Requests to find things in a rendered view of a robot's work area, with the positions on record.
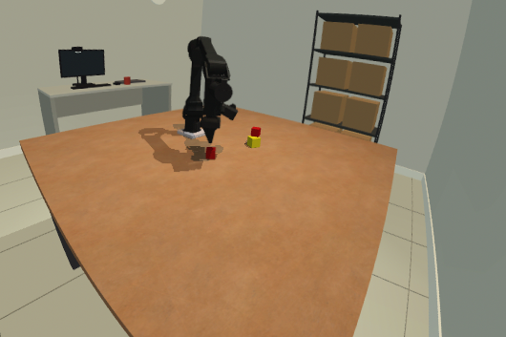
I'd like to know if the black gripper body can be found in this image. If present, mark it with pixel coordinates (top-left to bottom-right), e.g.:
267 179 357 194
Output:
200 95 221 129

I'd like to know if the yellow cube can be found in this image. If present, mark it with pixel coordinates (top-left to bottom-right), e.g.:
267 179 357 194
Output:
247 136 261 148

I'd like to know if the red cube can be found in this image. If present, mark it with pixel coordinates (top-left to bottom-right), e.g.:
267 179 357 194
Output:
206 147 216 159
251 127 261 137

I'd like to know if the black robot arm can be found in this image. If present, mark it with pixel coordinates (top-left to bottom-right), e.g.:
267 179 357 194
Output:
182 36 238 133

